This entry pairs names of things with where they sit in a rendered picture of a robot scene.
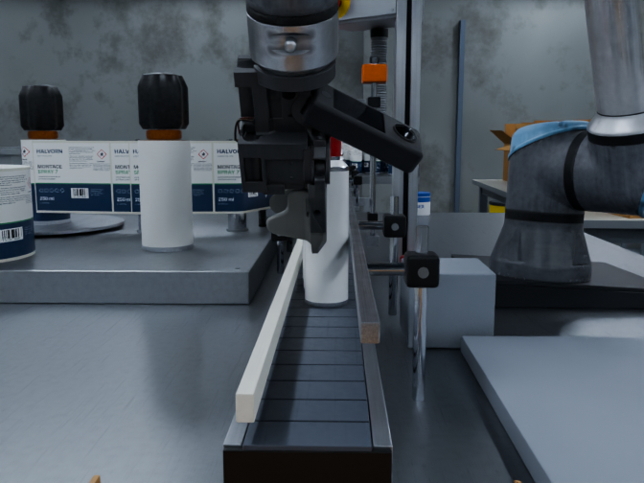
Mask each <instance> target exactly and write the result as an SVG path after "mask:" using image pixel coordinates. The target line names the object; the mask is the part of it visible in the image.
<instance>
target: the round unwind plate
mask: <svg viewBox="0 0 644 483"><path fill-rule="evenodd" d="M70 216H71V217H70V219H71V221H70V222H67V223H62V224H50V225H34V235H35V236H41V235H59V234H72V233H81V232H90V231H97V230H104V229H108V228H113V227H116V226H119V225H122V224H123V223H124V222H125V220H124V219H123V218H119V217H114V216H107V215H89V214H70Z"/></svg>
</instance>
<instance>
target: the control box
mask: <svg viewBox="0 0 644 483"><path fill-rule="evenodd" d="M396 17H397V0H341V6H340V7H339V8H338V29H339V30H344V31H348V32H359V31H368V30H371V29H385V28H394V27H395V20H396ZM424 21H425V0H423V1H422V24H423V23H424Z"/></svg>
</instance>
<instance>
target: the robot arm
mask: <svg viewBox="0 0 644 483"><path fill-rule="evenodd" d="M245 3H246V13H247V27H248V39H249V53H250V55H238V60H237V67H235V69H234V82H235V87H238V88H239V98H240V108H241V118H239V119H238V120H237V122H236V124H235V130H234V138H235V141H236V142H237V143H238V151H239V160H240V169H241V186H242V192H243V193H263V195H273V196H272V197H271V198H270V200H269V206H270V208H271V210H272V211H273V212H275V213H277V214H276V215H273V216H271V217H269V218H268V219H267V221H266V227H267V229H268V230H269V231H270V232H271V233H273V234H276V235H281V236H286V237H291V238H295V239H300V240H304V241H307V242H309V243H310V244H311V252H312V254H317V253H319V251H320V250H321V248H322V247H323V246H324V244H325V243H326V241H327V184H330V174H331V137H333V138H335V139H337V140H339V141H341V142H343V143H345V144H347V145H349V146H351V147H353V148H356V149H358V150H361V151H363V152H365V153H367V154H369V155H371V156H373V157H375V158H377V159H378V160H380V161H383V162H385V163H387V164H389V165H391V166H393V167H395V168H397V169H399V170H401V171H403V172H405V173H412V172H413V171H414V170H415V168H416V167H417V166H418V164H419V163H420V162H421V160H422V159H423V157H424V155H423V149H422V144H421V138H420V133H419V131H418V130H417V129H415V128H413V127H411V126H408V125H406V124H404V123H402V122H400V121H398V120H396V119H394V118H392V117H390V116H388V115H386V114H384V113H382V112H380V111H378V110H376V109H375V108H373V107H371V106H369V105H367V104H366V103H363V102H361V101H359V100H357V99H355V98H353V97H351V96H349V95H347V94H345V93H343V92H341V91H339V90H337V89H335V88H333V87H331V86H329V85H328V84H329V83H330V82H331V81H333V80H334V78H335V75H336V57H337V55H338V0H245ZM584 3H585V11H586V27H587V35H588V44H589V51H590V60H591V68H592V77H593V84H594V93H595V102H596V109H597V112H596V115H595V116H594V117H593V118H592V119H591V120H590V122H587V121H561V122H557V121H556V122H546V123H539V124H533V125H529V126H524V127H521V128H519V129H518V130H517V131H516V132H515V133H514V134H513V137H512V141H511V148H510V153H509V154H508V160H509V168H508V180H507V193H506V204H505V218H504V224H503V227H502V229H501V231H500V234H499V236H498V239H497V241H496V243H495V246H494V250H493V252H492V254H491V257H490V264H489V269H490V270H491V271H492V272H493V273H495V274H496V275H500V276H504V277H509V278H515V279H520V280H528V281H536V282H547V283H584V282H588V281H590V280H591V270H592V264H591V260H590V257H589V253H588V249H587V241H586V237H585V233H584V218H585V211H589V212H600V213H611V214H621V215H633V216H640V217H641V218H644V0H584ZM240 121H241V127H240ZM237 126H238V132H239V135H240V137H239V139H237ZM243 135H244V136H243ZM308 184H309V187H308Z"/></svg>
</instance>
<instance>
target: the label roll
mask: <svg viewBox="0 0 644 483"><path fill-rule="evenodd" d="M34 253H35V229H34V214H33V201H32V186H31V172H30V166H26V165H0V263H3V262H9V261H14V260H19V259H23V258H26V257H29V256H32V255H33V254H34Z"/></svg>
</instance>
